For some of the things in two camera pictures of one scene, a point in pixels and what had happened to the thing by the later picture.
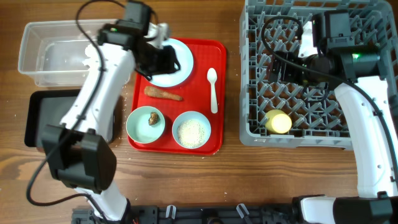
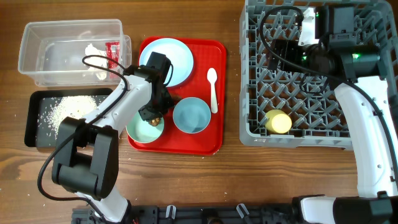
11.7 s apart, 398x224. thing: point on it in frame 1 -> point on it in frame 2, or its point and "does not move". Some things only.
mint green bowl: (138, 127) does not move
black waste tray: (50, 107) does not move
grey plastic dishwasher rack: (271, 114) does not move
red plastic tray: (204, 90) does not move
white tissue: (91, 51) does not move
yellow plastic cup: (278, 121) does not move
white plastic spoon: (212, 74) does not move
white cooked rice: (191, 133) -> (54, 110)
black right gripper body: (291, 75) -> (293, 55)
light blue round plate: (185, 58) does not move
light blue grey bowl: (192, 115) -> (191, 115)
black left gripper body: (155, 61) -> (157, 106)
